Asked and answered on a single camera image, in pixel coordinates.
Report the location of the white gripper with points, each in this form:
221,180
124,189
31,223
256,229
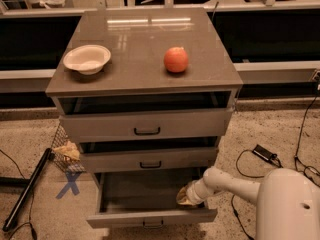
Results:
192,194

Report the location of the grey bottom drawer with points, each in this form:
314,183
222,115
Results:
147,199

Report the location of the grey drawer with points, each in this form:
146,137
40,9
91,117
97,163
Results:
147,199
148,159
146,125

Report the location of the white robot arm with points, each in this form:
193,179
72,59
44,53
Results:
287,203

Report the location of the grey middle drawer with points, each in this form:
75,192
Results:
148,159

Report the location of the grey drawer cabinet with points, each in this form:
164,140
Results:
136,80

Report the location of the grey top drawer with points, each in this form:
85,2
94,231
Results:
146,125

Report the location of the black power adapter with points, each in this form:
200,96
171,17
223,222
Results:
263,153

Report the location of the blue tape cross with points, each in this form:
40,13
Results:
70,185

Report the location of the crumpled paper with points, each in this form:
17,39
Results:
69,149

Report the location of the red apple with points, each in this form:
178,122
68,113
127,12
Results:
176,60

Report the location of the black floor bar left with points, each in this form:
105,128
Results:
27,185

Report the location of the white bowl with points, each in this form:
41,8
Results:
87,59

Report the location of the wire mesh basket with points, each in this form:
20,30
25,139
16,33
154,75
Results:
64,163

